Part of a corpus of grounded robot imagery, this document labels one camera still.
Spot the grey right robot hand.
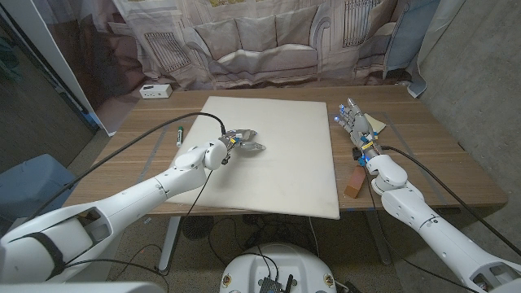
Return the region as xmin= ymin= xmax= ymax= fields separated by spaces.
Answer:
xmin=334 ymin=97 xmax=382 ymax=159

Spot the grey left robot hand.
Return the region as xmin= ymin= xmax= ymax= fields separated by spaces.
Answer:
xmin=219 ymin=129 xmax=268 ymax=155

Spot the white memory foam pad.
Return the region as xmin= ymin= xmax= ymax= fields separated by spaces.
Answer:
xmin=166 ymin=95 xmax=341 ymax=220

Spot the brown wooden block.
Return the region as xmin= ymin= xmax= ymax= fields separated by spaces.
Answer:
xmin=344 ymin=164 xmax=366 ymax=199

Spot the round black fan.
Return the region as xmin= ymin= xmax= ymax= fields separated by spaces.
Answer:
xmin=182 ymin=215 xmax=215 ymax=240

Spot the printed living room backdrop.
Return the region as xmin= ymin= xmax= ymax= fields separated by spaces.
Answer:
xmin=32 ymin=0 xmax=469 ymax=135

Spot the white power outlet box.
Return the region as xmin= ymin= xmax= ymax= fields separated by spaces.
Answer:
xmin=138 ymin=83 xmax=173 ymax=99

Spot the grey table leg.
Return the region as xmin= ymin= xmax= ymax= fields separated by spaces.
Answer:
xmin=364 ymin=210 xmax=392 ymax=265

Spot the white robot torso base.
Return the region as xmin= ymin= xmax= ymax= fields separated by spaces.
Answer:
xmin=219 ymin=243 xmax=338 ymax=293

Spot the white table leg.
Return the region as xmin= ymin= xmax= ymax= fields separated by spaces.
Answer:
xmin=157 ymin=215 xmax=182 ymax=272

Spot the black module with antenna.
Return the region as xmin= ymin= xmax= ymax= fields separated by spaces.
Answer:
xmin=258 ymin=274 xmax=295 ymax=293

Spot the white board panel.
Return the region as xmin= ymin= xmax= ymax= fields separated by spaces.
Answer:
xmin=0 ymin=0 xmax=115 ymax=137

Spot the blue grey plastic container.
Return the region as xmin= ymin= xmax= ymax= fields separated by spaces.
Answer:
xmin=0 ymin=153 xmax=81 ymax=233

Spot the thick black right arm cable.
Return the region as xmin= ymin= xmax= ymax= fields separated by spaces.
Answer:
xmin=380 ymin=145 xmax=521 ymax=257

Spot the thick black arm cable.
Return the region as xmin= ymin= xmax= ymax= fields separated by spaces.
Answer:
xmin=24 ymin=112 xmax=227 ymax=224
xmin=380 ymin=145 xmax=521 ymax=257

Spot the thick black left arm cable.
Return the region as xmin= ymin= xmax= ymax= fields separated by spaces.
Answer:
xmin=24 ymin=112 xmax=227 ymax=224

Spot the thin black left wrist cable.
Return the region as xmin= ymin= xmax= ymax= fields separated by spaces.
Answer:
xmin=60 ymin=168 xmax=215 ymax=286

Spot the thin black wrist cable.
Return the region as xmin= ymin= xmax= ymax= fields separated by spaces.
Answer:
xmin=363 ymin=164 xmax=484 ymax=293
xmin=60 ymin=168 xmax=215 ymax=286

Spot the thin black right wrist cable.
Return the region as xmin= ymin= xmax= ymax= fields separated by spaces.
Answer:
xmin=363 ymin=164 xmax=484 ymax=293

